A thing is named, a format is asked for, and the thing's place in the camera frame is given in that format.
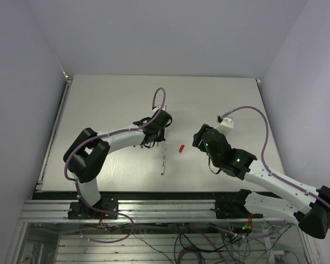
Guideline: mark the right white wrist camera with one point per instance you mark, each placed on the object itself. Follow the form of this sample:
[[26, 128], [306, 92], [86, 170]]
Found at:
[[225, 125]]

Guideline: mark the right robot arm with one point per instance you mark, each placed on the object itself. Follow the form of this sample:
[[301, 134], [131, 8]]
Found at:
[[298, 203]]

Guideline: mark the aluminium frame rail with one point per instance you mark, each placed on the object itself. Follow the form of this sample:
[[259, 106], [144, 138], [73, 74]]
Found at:
[[141, 211]]

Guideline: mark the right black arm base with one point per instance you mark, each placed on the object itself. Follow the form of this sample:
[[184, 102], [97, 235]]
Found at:
[[231, 205]]

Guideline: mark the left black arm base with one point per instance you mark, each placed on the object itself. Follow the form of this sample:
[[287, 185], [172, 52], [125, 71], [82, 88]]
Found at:
[[106, 209]]

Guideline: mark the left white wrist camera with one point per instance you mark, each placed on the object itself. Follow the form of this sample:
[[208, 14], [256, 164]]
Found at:
[[156, 108]]

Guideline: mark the red pen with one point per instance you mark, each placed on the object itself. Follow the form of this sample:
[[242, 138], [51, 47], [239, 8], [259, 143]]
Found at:
[[164, 162]]

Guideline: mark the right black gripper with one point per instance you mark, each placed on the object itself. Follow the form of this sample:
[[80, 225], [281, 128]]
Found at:
[[198, 141]]

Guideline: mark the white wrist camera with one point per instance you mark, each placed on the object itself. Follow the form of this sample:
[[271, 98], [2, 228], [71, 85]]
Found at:
[[225, 125], [156, 108]]

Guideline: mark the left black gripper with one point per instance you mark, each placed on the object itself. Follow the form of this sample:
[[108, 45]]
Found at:
[[161, 137]]

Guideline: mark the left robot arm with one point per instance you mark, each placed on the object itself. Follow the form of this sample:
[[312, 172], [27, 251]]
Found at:
[[87, 154]]

